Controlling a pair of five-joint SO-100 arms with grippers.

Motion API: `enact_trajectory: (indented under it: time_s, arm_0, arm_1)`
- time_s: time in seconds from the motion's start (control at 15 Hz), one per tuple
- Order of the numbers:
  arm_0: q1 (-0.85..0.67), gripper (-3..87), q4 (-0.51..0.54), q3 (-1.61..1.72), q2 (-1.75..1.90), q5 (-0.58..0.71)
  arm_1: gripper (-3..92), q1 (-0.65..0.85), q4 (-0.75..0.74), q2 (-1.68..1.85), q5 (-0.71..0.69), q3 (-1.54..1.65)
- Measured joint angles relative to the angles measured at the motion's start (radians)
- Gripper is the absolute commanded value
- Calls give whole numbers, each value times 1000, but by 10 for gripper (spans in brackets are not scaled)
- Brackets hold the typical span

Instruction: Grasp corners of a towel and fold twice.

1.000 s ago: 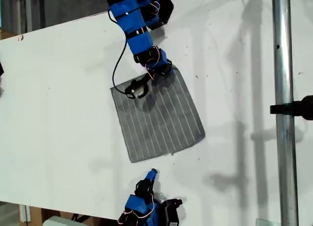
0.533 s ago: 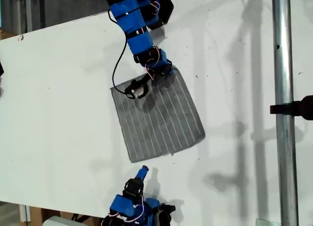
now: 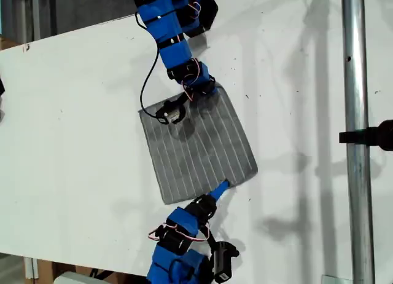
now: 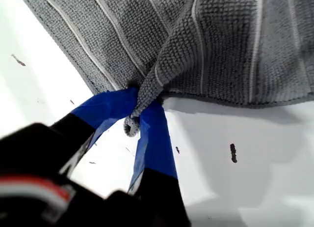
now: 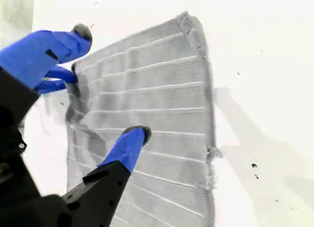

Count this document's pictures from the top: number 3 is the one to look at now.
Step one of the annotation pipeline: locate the grey striped towel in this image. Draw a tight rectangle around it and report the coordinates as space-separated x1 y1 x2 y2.
138 86 259 205

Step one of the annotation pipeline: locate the white box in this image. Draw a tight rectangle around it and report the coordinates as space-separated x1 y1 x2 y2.
55 271 96 284

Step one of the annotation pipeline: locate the brown cardboard box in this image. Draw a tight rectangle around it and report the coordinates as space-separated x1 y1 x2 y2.
36 259 148 284

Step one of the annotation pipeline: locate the arm red white wire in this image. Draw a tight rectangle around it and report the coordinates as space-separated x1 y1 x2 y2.
181 62 203 102
147 222 212 243

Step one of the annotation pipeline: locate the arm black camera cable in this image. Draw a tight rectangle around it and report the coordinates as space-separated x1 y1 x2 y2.
201 224 218 254
134 12 162 117

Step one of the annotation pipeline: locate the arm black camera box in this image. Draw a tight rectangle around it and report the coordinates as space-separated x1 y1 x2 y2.
211 240 240 284
155 100 187 125

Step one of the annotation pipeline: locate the steel post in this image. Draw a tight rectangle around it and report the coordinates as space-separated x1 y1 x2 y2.
341 0 376 284

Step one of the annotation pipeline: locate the black post clamp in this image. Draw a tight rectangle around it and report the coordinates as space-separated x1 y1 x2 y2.
338 119 393 152

